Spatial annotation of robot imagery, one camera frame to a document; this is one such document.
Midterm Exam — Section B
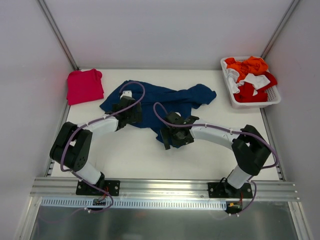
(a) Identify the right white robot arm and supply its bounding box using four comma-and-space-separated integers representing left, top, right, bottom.
160, 112, 271, 198

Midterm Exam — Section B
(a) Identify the right aluminium corner post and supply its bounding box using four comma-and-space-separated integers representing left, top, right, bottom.
260, 0, 301, 59

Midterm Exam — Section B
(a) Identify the white t-shirt in basket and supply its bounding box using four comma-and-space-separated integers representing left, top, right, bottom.
226, 68, 271, 96

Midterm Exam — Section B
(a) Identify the white plastic basket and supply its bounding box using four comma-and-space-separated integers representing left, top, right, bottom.
220, 56, 281, 109

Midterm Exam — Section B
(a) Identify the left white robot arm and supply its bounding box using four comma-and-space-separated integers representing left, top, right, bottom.
49, 95, 143, 196

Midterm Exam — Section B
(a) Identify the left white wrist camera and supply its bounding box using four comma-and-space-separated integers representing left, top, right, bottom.
119, 90, 132, 100

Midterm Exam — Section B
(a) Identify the folded pink t-shirt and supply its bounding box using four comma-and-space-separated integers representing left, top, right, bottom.
66, 68, 104, 106

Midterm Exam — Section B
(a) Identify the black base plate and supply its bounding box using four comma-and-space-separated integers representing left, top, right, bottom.
207, 182, 253, 199
75, 180, 121, 197

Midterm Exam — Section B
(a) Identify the orange t-shirt in basket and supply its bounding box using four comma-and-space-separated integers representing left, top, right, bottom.
224, 56, 268, 83

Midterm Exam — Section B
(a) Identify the purple cable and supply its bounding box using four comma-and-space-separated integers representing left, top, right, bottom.
152, 101, 280, 218
59, 80, 146, 214

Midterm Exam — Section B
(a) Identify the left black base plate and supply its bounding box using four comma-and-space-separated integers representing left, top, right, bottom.
75, 180, 121, 197

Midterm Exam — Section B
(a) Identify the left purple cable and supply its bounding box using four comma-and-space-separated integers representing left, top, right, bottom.
59, 80, 146, 214

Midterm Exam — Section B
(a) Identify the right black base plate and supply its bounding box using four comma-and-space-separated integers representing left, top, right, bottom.
207, 182, 253, 199

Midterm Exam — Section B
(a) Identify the red t-shirt in basket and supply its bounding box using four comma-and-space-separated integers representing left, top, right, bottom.
233, 71, 278, 103

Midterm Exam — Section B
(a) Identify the white slotted cable duct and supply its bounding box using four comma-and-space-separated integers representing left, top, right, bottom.
41, 197, 227, 211

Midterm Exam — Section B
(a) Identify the navy blue t-shirt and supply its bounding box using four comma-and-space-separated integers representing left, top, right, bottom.
100, 80, 217, 143

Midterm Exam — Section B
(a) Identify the left aluminium corner post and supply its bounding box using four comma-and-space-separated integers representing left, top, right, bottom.
36, 0, 80, 71

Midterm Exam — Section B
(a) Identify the aluminium mounting rail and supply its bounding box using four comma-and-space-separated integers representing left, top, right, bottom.
30, 177, 301, 202

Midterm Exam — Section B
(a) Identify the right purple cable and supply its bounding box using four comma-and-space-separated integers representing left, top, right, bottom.
152, 101, 280, 218

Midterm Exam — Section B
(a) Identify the aluminium corner post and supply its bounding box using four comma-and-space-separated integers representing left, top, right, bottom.
260, 0, 301, 59
36, 0, 80, 71

